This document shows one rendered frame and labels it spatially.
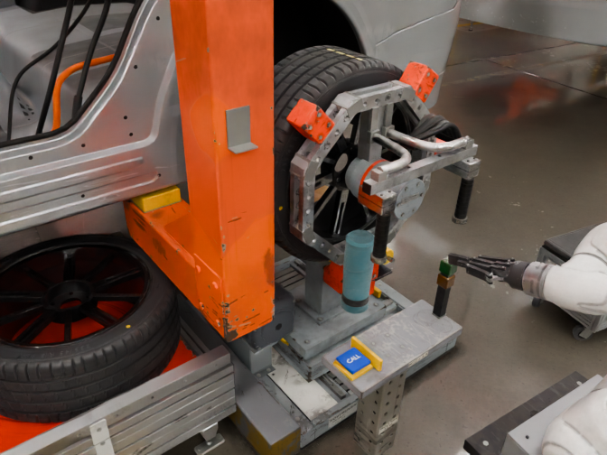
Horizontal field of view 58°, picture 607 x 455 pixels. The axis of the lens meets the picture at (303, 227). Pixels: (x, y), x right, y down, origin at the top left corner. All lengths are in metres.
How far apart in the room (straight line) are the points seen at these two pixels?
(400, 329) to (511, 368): 0.75
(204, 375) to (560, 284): 1.01
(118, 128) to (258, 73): 0.63
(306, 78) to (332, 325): 0.93
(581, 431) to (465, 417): 0.86
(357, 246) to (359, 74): 0.48
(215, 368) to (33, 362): 0.50
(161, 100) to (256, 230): 0.56
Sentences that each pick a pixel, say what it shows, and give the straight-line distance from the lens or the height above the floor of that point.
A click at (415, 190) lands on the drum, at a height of 0.88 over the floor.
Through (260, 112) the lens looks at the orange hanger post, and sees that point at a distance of 1.26.
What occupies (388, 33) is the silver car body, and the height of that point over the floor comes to 1.12.
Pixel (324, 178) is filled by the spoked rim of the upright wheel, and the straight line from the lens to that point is 1.66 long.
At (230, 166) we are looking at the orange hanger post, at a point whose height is 1.05.
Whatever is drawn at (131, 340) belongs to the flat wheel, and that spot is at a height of 0.49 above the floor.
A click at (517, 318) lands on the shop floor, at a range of 2.62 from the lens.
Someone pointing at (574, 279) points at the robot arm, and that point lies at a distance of 1.43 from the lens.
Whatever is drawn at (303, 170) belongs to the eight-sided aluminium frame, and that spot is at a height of 0.96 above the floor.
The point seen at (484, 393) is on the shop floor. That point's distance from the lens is 2.25.
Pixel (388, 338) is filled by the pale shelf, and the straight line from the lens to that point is 1.70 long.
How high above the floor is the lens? 1.60
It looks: 32 degrees down
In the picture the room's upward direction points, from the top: 2 degrees clockwise
